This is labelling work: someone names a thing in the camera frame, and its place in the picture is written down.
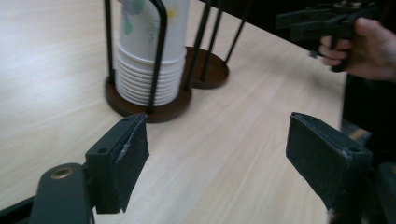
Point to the brown double cup holder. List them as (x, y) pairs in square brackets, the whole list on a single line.
[(163, 112)]

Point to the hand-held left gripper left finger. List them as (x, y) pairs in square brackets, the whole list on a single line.
[(106, 161)]

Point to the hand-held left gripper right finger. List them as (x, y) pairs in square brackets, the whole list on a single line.
[(323, 161)]

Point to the white cup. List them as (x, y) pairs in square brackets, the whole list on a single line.
[(146, 68)]

